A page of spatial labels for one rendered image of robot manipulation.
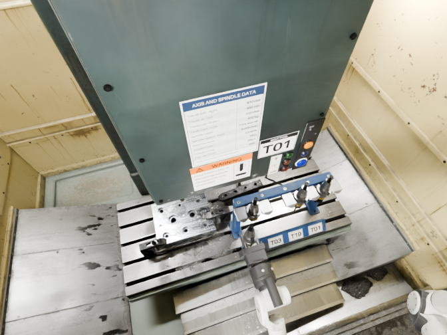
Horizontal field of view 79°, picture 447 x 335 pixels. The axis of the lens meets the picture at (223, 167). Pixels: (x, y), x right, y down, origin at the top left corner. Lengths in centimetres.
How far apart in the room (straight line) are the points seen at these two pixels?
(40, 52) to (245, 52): 131
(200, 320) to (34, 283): 87
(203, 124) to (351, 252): 137
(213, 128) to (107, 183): 168
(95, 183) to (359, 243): 179
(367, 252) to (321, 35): 140
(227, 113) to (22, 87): 141
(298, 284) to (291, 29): 135
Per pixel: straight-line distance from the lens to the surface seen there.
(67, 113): 189
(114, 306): 175
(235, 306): 155
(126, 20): 40
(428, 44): 139
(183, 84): 46
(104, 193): 212
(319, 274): 167
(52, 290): 178
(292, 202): 122
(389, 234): 177
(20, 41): 164
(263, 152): 67
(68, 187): 228
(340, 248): 175
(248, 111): 54
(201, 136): 55
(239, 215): 117
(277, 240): 144
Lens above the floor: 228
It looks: 56 degrees down
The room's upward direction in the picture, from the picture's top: 2 degrees counter-clockwise
